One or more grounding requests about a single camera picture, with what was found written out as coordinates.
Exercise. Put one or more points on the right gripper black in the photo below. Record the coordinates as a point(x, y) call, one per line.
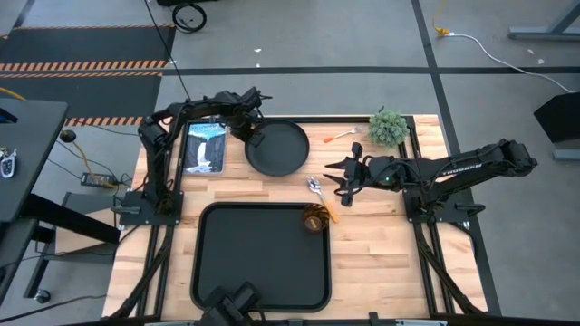
point(376, 174)

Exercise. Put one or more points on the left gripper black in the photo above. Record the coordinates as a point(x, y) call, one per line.
point(244, 111)

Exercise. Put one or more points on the black round plate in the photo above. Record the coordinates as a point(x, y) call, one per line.
point(283, 151)

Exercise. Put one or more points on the amber glass cup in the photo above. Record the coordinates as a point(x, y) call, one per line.
point(316, 218)

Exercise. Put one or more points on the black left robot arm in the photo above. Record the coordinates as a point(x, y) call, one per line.
point(151, 136)

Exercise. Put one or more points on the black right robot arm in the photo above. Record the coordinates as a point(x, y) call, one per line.
point(471, 167)

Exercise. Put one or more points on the black rectangular tray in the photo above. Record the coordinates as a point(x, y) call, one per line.
point(260, 253)

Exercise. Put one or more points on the waterfall picture book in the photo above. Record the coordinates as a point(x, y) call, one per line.
point(204, 149)

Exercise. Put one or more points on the green artificial potted plant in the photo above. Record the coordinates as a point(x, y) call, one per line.
point(387, 129)

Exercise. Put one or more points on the black power adapter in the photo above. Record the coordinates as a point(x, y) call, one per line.
point(96, 179)

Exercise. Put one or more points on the black bulky device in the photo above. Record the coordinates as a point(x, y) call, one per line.
point(231, 303)

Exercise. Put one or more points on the black hazard-striped floor mat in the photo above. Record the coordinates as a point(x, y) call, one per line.
point(86, 45)
point(77, 97)

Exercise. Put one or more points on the black desk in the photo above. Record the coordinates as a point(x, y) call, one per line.
point(31, 154)

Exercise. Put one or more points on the black box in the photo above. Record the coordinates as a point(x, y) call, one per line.
point(559, 117)

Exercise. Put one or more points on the grey foot bar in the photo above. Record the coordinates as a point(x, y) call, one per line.
point(566, 155)

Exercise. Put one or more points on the white key fob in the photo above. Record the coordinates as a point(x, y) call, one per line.
point(7, 165)

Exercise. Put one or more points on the dark blue flat device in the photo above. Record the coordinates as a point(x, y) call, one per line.
point(6, 117)

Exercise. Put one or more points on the grey desk leg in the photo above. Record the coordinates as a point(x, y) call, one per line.
point(544, 32)

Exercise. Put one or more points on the black caster wheel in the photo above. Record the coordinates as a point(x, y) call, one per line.
point(43, 296)

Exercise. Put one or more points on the black metal rig frame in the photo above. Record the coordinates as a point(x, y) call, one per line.
point(326, 120)

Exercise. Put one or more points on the black desk leg frame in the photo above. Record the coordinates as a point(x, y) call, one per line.
point(68, 219)

